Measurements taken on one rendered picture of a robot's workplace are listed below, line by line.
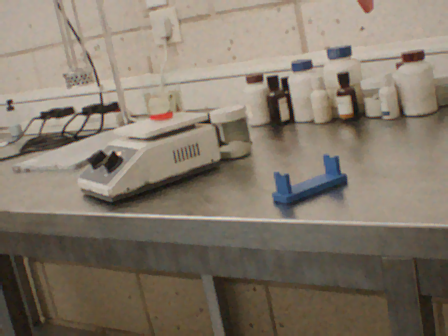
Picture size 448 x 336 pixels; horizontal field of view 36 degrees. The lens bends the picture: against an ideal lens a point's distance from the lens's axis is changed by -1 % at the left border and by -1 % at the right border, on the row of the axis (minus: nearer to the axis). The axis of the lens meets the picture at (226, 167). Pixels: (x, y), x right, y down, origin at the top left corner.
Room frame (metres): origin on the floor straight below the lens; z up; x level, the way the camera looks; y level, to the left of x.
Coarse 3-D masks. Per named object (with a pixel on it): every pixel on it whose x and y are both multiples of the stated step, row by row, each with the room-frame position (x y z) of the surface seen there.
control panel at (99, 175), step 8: (104, 152) 1.09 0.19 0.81; (128, 152) 1.03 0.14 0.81; (136, 152) 1.01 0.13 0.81; (128, 160) 1.01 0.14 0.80; (88, 168) 1.08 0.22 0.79; (104, 168) 1.04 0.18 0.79; (120, 168) 1.00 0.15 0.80; (80, 176) 1.08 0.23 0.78; (88, 176) 1.05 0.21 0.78; (96, 176) 1.03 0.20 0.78; (104, 176) 1.01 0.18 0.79; (112, 176) 0.99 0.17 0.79; (104, 184) 0.99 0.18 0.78
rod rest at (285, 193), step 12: (324, 156) 0.87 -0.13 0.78; (336, 156) 0.86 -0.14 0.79; (336, 168) 0.85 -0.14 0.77; (276, 180) 0.83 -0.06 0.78; (288, 180) 0.82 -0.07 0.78; (312, 180) 0.86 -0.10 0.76; (324, 180) 0.85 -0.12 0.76; (336, 180) 0.85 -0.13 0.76; (276, 192) 0.84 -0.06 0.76; (288, 192) 0.82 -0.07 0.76; (300, 192) 0.82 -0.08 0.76; (312, 192) 0.83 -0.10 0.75
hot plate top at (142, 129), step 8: (144, 120) 1.15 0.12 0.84; (176, 120) 1.08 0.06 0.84; (184, 120) 1.06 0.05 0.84; (192, 120) 1.06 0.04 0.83; (200, 120) 1.07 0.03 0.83; (120, 128) 1.11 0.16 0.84; (128, 128) 1.09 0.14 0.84; (136, 128) 1.08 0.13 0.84; (144, 128) 1.06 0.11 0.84; (152, 128) 1.04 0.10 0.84; (160, 128) 1.03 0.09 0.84; (168, 128) 1.04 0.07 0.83; (176, 128) 1.05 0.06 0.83; (128, 136) 1.07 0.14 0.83; (136, 136) 1.04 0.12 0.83; (144, 136) 1.02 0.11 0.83; (152, 136) 1.03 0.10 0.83
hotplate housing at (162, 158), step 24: (120, 144) 1.08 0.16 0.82; (144, 144) 1.02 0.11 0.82; (168, 144) 1.03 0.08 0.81; (192, 144) 1.05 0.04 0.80; (216, 144) 1.07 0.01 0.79; (144, 168) 1.01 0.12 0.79; (168, 168) 1.03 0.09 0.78; (192, 168) 1.05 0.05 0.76; (96, 192) 1.02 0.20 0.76; (120, 192) 0.98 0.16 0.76
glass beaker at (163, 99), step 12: (144, 72) 1.13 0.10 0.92; (156, 72) 1.07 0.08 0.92; (168, 72) 1.08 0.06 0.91; (144, 84) 1.08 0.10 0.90; (156, 84) 1.07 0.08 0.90; (168, 84) 1.08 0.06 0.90; (180, 84) 1.11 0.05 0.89; (144, 96) 1.09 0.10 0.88; (156, 96) 1.08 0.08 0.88; (168, 96) 1.08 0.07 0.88; (180, 96) 1.09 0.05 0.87; (156, 108) 1.08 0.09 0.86; (168, 108) 1.07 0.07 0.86; (180, 108) 1.09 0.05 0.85; (156, 120) 1.08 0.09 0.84; (168, 120) 1.07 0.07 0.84
